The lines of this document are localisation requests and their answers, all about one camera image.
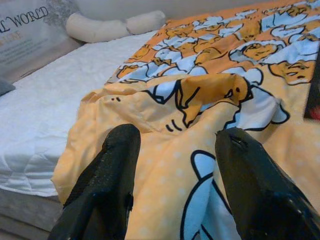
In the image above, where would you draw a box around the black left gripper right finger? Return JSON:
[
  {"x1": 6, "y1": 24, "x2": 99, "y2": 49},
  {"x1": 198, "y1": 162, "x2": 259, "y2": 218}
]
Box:
[{"x1": 214, "y1": 126, "x2": 320, "y2": 240}]

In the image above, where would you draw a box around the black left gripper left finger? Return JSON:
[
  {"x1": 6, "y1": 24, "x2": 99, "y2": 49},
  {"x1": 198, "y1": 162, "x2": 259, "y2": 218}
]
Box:
[{"x1": 47, "y1": 123, "x2": 142, "y2": 240}]

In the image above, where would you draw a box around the orange cartoon print blanket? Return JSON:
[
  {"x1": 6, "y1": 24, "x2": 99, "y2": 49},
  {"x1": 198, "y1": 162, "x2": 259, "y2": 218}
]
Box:
[{"x1": 51, "y1": 0, "x2": 320, "y2": 240}]

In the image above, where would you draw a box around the grey patterned mattress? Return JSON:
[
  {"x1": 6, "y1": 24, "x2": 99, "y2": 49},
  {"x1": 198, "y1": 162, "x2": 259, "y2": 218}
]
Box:
[{"x1": 0, "y1": 188, "x2": 65, "y2": 233}]

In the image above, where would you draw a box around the white quilted mattress pad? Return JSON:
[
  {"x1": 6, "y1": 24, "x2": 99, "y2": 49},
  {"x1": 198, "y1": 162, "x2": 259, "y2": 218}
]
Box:
[{"x1": 0, "y1": 29, "x2": 161, "y2": 198}]

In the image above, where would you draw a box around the beige padded bed bumper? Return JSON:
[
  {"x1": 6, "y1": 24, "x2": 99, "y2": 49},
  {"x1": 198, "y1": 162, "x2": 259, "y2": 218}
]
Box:
[{"x1": 0, "y1": 37, "x2": 86, "y2": 83}]

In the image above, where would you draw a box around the beige bolster pillow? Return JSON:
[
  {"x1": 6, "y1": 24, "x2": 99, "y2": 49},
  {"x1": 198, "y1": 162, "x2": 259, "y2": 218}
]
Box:
[{"x1": 66, "y1": 9, "x2": 166, "y2": 44}]

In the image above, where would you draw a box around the white printed bed guard panel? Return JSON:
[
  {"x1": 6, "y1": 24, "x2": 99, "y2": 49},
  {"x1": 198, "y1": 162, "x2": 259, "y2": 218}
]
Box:
[{"x1": 0, "y1": 0, "x2": 83, "y2": 76}]

